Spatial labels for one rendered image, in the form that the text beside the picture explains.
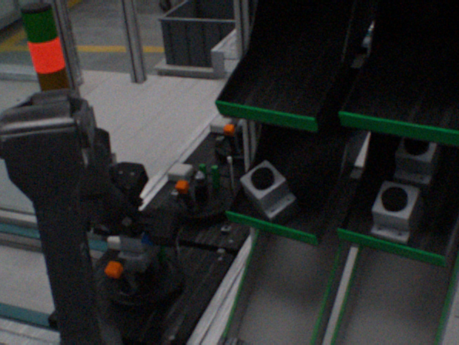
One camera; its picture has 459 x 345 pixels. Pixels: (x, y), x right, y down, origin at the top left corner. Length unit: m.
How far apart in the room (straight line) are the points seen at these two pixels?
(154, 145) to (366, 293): 1.01
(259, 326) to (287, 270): 0.09
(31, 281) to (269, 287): 0.52
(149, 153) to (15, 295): 0.66
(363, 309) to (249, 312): 0.17
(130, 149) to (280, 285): 0.94
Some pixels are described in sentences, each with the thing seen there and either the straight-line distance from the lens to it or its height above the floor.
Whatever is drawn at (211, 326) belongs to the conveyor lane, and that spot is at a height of 0.95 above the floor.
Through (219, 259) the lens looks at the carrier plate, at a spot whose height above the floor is 0.97.
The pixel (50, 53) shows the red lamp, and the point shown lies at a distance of 1.08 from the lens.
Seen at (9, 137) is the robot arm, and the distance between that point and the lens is 0.58.
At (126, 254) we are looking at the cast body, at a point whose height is 1.06.
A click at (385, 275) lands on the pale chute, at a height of 1.09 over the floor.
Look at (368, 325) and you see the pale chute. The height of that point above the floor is 1.03.
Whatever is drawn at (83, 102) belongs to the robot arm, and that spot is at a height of 1.43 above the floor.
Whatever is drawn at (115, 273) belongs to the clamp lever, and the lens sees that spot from 0.97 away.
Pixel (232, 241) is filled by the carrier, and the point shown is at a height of 0.97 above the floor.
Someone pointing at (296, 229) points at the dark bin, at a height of 1.20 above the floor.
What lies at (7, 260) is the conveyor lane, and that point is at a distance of 1.34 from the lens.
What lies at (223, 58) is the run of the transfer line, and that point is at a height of 0.93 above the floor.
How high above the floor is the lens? 1.67
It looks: 31 degrees down
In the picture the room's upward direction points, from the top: 5 degrees counter-clockwise
